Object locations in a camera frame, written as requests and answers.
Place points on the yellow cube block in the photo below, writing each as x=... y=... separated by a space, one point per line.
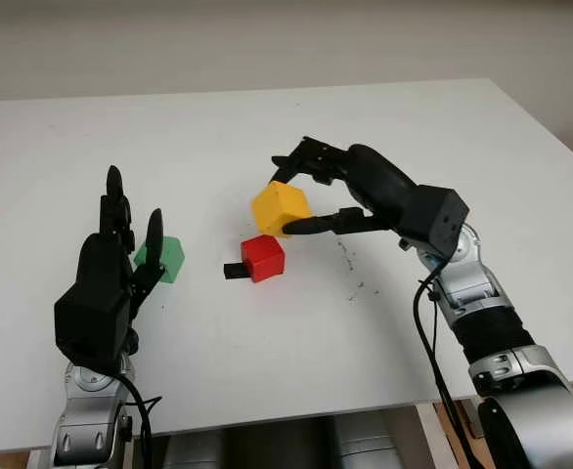
x=279 y=205

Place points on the silver left robot leg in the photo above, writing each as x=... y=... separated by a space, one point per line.
x=193 y=452

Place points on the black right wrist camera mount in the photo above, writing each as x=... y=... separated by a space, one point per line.
x=433 y=215

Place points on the black tape strip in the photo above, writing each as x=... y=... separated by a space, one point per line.
x=235 y=272

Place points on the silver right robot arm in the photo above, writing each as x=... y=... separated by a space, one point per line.
x=487 y=332

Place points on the silver right robot leg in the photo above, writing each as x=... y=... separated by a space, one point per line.
x=365 y=442

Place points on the grey metal table foot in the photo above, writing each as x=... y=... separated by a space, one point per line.
x=470 y=425

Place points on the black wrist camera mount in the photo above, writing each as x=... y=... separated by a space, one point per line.
x=433 y=215
x=93 y=325

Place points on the red cube block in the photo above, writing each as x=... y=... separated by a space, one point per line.
x=264 y=259

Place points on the silver robot leg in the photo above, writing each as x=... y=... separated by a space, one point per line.
x=365 y=442
x=193 y=452

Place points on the white table leg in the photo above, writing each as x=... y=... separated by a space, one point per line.
x=430 y=435

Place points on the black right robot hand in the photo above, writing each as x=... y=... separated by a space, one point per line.
x=374 y=181

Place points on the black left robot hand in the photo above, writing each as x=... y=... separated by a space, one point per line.
x=101 y=261

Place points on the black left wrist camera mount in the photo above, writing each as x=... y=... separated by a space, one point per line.
x=93 y=325

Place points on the green cube block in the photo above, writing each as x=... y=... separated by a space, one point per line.
x=173 y=256

